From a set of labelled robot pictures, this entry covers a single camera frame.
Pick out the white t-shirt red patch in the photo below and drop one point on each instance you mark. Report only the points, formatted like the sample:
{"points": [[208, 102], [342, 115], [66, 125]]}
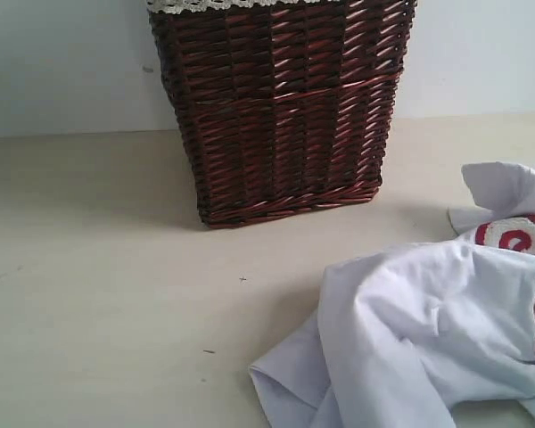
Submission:
{"points": [[402, 336]]}

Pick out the dark red wicker basket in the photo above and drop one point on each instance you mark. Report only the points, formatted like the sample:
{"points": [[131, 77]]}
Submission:
{"points": [[283, 109]]}

